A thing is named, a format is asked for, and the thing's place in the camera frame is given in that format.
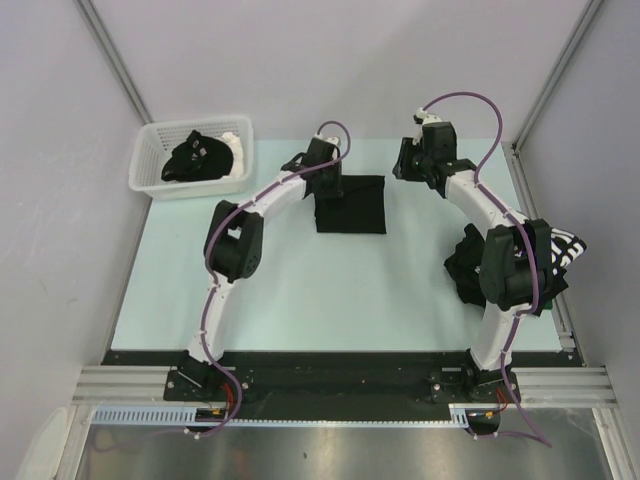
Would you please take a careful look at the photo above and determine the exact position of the black graphic t-shirt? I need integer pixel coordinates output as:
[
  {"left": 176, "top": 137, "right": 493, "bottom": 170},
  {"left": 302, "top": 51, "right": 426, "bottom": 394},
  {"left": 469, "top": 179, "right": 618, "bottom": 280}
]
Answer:
[{"left": 314, "top": 175, "right": 387, "bottom": 235}]

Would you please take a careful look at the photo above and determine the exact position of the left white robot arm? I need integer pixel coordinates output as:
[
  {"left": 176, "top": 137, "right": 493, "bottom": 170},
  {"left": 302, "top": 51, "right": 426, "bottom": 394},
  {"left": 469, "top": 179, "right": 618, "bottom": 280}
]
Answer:
[{"left": 177, "top": 162, "right": 342, "bottom": 400}]

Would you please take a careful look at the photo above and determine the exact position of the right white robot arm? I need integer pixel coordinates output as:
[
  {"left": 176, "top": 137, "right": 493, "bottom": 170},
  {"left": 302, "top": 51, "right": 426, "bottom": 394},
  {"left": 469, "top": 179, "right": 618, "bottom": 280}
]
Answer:
[{"left": 393, "top": 136, "right": 554, "bottom": 401}]

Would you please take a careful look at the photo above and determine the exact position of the folded black printed t-shirt stack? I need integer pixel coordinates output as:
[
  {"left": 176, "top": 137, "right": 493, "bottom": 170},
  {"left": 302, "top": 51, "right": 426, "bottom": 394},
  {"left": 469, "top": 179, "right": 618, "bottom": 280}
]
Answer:
[{"left": 444, "top": 220, "right": 587, "bottom": 316}]

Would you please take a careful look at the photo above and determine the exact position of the white cloth in basket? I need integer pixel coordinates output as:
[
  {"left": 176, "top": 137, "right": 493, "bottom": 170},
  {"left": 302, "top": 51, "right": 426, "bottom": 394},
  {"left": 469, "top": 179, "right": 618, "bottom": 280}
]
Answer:
[{"left": 218, "top": 132, "right": 245, "bottom": 179}]

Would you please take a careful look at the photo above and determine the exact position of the black garment in basket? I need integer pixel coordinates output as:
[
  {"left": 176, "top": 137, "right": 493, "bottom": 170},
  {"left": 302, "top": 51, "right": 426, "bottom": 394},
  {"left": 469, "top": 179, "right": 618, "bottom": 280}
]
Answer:
[{"left": 161, "top": 130, "right": 234, "bottom": 183}]

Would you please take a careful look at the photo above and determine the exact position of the white perforated plastic basket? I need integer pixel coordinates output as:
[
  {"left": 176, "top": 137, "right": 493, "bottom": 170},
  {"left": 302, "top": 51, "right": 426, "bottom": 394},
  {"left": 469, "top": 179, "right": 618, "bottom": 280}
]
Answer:
[{"left": 128, "top": 115, "right": 254, "bottom": 200}]

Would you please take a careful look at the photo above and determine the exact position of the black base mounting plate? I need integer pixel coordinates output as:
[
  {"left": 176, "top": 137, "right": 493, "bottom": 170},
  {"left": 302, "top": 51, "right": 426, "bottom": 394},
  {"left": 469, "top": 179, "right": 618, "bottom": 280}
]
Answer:
[{"left": 103, "top": 350, "right": 583, "bottom": 430}]

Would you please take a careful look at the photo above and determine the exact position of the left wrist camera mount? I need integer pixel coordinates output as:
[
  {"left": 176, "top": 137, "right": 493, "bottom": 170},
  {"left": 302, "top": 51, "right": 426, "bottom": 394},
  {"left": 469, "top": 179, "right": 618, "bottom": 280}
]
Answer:
[{"left": 281, "top": 135, "right": 341, "bottom": 175}]

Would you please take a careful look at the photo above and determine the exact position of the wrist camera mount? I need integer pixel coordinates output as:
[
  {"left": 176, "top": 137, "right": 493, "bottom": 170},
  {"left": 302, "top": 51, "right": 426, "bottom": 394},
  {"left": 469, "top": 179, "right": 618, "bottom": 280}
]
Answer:
[
  {"left": 281, "top": 135, "right": 341, "bottom": 175},
  {"left": 412, "top": 109, "right": 457, "bottom": 164}
]

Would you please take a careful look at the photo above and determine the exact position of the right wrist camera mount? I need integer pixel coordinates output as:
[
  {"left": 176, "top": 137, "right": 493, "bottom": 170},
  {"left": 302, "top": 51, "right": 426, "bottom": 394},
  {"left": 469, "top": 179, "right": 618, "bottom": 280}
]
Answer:
[{"left": 412, "top": 109, "right": 457, "bottom": 164}]

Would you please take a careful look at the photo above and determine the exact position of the white slotted cable duct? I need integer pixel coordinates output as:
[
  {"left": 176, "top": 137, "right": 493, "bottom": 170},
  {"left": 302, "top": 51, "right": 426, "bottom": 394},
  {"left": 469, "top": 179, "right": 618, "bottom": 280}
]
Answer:
[{"left": 92, "top": 406, "right": 196, "bottom": 426}]

